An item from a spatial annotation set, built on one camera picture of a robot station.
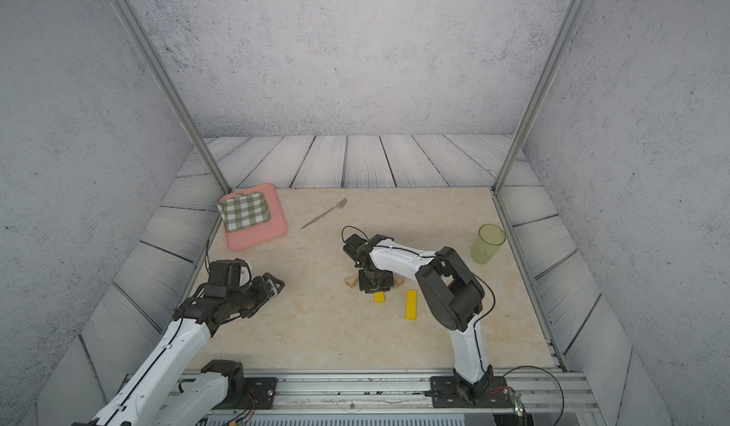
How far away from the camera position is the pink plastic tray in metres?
1.08

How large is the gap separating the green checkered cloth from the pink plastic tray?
13 mm

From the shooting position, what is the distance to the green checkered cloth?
110 cm
